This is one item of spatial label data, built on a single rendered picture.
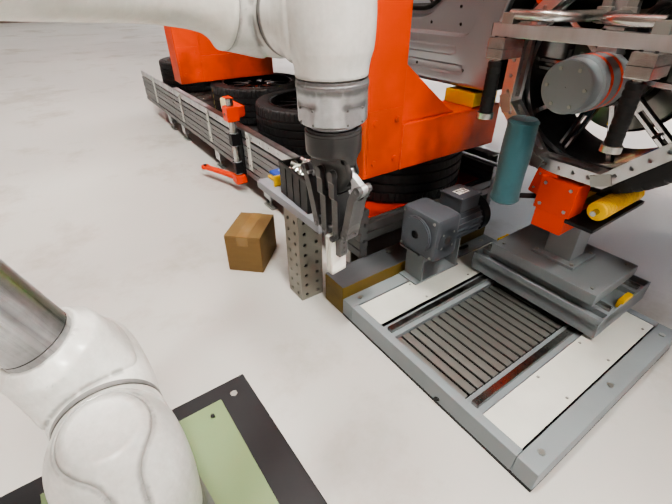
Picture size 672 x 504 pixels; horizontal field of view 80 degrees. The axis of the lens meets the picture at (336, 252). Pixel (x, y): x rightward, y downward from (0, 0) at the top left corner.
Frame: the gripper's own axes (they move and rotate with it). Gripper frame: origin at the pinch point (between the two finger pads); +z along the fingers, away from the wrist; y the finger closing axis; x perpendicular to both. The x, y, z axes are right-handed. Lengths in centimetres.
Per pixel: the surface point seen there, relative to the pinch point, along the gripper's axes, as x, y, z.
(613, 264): 116, 17, 51
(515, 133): 80, -13, 2
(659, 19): 71, 14, -28
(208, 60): 94, -237, 8
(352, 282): 47, -46, 59
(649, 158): 91, 19, 4
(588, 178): 92, 6, 14
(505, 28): 75, -19, -24
